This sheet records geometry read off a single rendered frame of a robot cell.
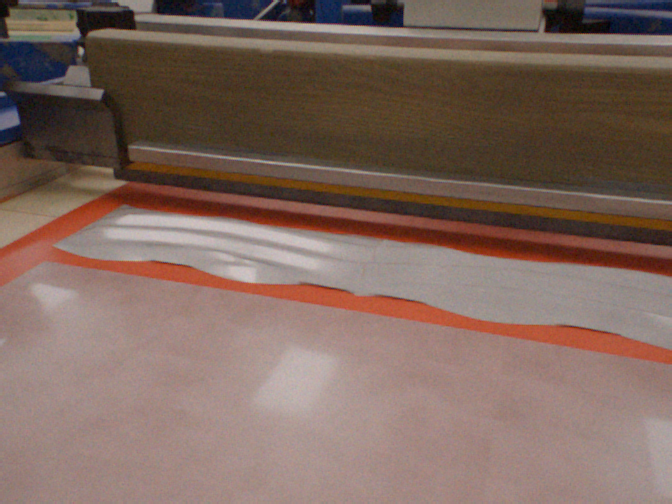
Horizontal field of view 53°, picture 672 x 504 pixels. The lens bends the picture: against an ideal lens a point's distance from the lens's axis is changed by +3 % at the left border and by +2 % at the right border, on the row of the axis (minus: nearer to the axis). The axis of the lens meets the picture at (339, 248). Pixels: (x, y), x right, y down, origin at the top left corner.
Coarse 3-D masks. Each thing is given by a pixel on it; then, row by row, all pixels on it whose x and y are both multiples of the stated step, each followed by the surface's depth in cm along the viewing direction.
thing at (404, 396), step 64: (512, 256) 38; (576, 256) 38; (640, 256) 38; (384, 320) 31; (448, 320) 31; (320, 384) 26; (384, 384) 26; (448, 384) 26; (512, 384) 27; (576, 384) 27; (640, 384) 27; (320, 448) 23; (384, 448) 23; (448, 448) 23; (512, 448) 23; (576, 448) 23; (640, 448) 23
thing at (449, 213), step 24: (240, 192) 44; (264, 192) 44; (288, 192) 43; (312, 192) 43; (432, 216) 41; (456, 216) 40; (480, 216) 40; (504, 216) 39; (528, 216) 39; (624, 240) 38; (648, 240) 38
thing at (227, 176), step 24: (144, 168) 46; (168, 168) 45; (336, 192) 42; (360, 192) 42; (384, 192) 41; (408, 192) 41; (552, 216) 39; (576, 216) 38; (600, 216) 38; (624, 216) 37
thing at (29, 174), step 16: (0, 144) 44; (16, 144) 45; (0, 160) 44; (16, 160) 45; (32, 160) 46; (0, 176) 44; (16, 176) 45; (32, 176) 46; (48, 176) 48; (0, 192) 44; (16, 192) 45
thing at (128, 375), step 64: (128, 192) 46; (192, 192) 47; (0, 256) 37; (64, 256) 37; (0, 320) 31; (64, 320) 31; (128, 320) 31; (192, 320) 31; (256, 320) 31; (320, 320) 31; (0, 384) 26; (64, 384) 26; (128, 384) 26; (192, 384) 26; (256, 384) 26; (0, 448) 23; (64, 448) 23; (128, 448) 23; (192, 448) 23; (256, 448) 23
